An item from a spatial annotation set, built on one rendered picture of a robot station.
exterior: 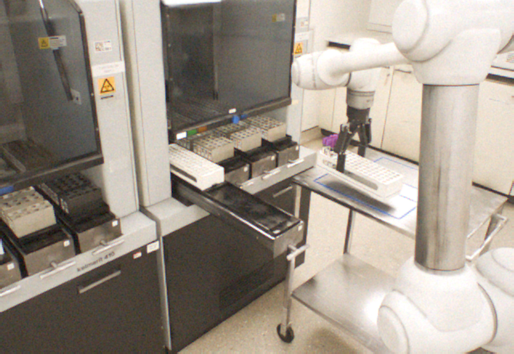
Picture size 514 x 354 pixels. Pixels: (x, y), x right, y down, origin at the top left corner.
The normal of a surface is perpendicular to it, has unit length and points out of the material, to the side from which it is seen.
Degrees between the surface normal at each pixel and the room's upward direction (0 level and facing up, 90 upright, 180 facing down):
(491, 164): 90
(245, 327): 0
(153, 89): 90
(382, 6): 90
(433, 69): 107
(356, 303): 0
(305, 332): 0
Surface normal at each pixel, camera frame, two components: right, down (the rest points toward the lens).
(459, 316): 0.29, 0.18
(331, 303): 0.03, -0.89
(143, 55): 0.71, 0.33
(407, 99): -0.70, 0.30
